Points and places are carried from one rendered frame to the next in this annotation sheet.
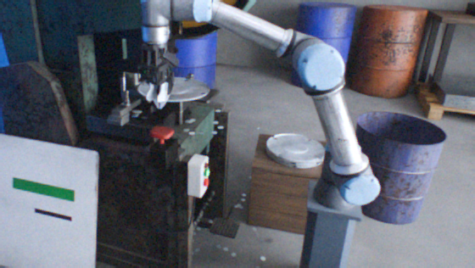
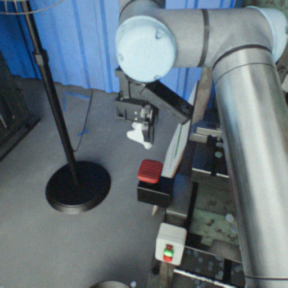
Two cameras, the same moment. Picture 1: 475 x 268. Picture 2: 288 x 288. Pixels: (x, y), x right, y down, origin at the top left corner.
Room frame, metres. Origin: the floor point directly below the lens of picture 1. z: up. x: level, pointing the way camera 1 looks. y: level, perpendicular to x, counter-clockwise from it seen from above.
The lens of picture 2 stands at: (1.00, -0.32, 1.30)
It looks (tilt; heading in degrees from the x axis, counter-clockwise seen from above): 44 degrees down; 87
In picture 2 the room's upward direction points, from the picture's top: straight up
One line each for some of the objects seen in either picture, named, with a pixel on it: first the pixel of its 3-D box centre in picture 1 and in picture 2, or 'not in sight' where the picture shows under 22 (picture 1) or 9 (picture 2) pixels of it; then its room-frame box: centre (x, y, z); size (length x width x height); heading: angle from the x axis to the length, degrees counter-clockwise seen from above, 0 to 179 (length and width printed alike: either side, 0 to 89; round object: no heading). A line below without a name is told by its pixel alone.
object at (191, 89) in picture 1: (174, 88); not in sight; (1.39, 0.11, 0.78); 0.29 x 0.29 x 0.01
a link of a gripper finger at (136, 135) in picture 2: (161, 97); (139, 136); (1.02, 0.12, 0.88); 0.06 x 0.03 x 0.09; 159
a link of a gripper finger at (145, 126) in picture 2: (165, 80); (147, 125); (1.03, 0.11, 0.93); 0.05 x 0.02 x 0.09; 69
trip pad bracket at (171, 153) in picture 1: (164, 165); (155, 199); (1.06, 0.12, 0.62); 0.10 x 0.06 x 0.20; 160
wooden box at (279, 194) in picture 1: (291, 181); not in sight; (1.65, -0.49, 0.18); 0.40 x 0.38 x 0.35; 76
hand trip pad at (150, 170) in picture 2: (161, 140); (149, 177); (1.04, 0.13, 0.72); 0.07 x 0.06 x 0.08; 70
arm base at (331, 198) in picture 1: (335, 186); not in sight; (1.14, -0.51, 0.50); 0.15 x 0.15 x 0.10
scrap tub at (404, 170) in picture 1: (390, 165); not in sight; (1.73, -1.05, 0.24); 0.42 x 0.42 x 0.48
